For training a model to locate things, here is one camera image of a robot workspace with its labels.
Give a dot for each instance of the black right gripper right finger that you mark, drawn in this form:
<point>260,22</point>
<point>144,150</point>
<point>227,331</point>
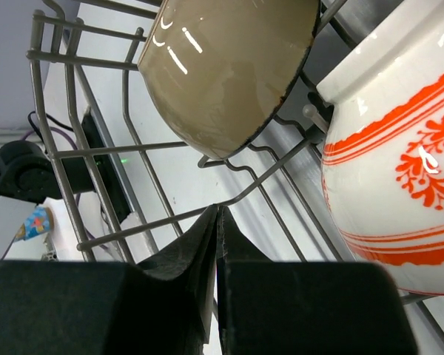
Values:
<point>279,307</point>

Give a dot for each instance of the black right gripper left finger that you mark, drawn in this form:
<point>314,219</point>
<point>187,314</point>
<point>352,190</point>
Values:
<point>161,305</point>

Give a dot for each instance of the orange floral pattern bowl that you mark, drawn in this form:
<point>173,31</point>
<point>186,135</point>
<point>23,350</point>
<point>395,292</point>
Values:
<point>383,157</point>

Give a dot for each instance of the dark bowl beige inside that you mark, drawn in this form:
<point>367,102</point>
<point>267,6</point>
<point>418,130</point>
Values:
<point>218,71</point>

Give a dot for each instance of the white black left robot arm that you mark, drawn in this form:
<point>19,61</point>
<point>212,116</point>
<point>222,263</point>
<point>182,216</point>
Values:
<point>27,179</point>

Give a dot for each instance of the colourful paper cup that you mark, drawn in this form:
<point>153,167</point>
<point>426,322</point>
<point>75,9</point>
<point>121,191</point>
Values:
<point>41,221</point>

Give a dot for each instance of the grey wire dish rack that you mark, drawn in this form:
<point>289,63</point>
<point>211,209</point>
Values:
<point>273,186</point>

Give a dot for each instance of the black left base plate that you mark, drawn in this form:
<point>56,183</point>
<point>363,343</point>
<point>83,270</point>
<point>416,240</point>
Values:
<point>107,170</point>

